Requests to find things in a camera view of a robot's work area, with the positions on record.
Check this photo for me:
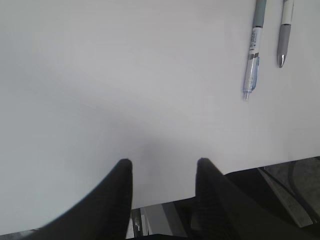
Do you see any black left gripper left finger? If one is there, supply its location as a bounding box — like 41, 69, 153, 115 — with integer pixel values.
0, 158, 133, 240

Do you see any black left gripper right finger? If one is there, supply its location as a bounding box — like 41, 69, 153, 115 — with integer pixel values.
195, 158, 317, 240

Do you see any light blue pen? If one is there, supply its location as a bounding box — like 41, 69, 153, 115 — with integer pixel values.
242, 0, 267, 101

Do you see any grey white pen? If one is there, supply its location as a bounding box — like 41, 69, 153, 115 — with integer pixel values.
277, 0, 295, 68

